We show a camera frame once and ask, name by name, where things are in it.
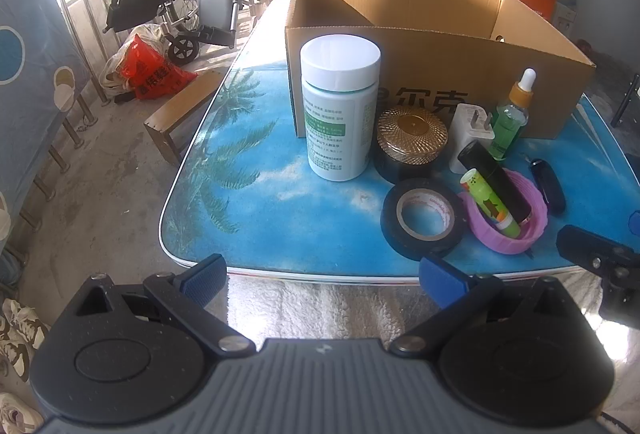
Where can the green dropper bottle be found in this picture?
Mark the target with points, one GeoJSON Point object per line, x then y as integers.
{"type": "Point", "coordinates": [510, 118]}

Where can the black cylinder tube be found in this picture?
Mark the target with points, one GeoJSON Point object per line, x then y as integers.
{"type": "Point", "coordinates": [476, 156]}

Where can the white sneaker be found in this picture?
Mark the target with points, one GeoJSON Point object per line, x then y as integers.
{"type": "Point", "coordinates": [22, 333]}

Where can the black electrical tape roll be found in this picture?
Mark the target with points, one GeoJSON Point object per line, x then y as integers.
{"type": "Point", "coordinates": [408, 242]}

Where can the brown cardboard box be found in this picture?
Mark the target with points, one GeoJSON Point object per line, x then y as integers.
{"type": "Point", "coordinates": [437, 54]}

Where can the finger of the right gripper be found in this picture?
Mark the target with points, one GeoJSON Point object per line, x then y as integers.
{"type": "Point", "coordinates": [615, 264]}

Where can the black key fob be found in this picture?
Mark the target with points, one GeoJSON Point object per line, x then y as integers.
{"type": "Point", "coordinates": [549, 186]}

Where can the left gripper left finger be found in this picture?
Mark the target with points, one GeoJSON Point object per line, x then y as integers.
{"type": "Point", "coordinates": [182, 300]}

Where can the wooden low bench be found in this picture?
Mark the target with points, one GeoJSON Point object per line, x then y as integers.
{"type": "Point", "coordinates": [176, 110]}

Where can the white power adapter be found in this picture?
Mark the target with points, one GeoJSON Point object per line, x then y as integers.
{"type": "Point", "coordinates": [470, 123]}

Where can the pink silicone bowl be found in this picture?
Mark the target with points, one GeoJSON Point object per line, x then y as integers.
{"type": "Point", "coordinates": [532, 230]}

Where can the white supplement bottle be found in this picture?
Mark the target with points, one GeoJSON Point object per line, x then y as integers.
{"type": "Point", "coordinates": [340, 91]}

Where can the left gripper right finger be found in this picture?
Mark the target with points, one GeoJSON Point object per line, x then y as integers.
{"type": "Point", "coordinates": [459, 297]}

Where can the gold lid black jar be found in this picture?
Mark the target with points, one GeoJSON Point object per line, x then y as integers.
{"type": "Point", "coordinates": [407, 141]}

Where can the red plastic bag floor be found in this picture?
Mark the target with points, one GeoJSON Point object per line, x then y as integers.
{"type": "Point", "coordinates": [149, 74]}

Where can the blue patterned mattress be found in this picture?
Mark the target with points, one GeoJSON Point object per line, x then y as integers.
{"type": "Point", "coordinates": [42, 74]}

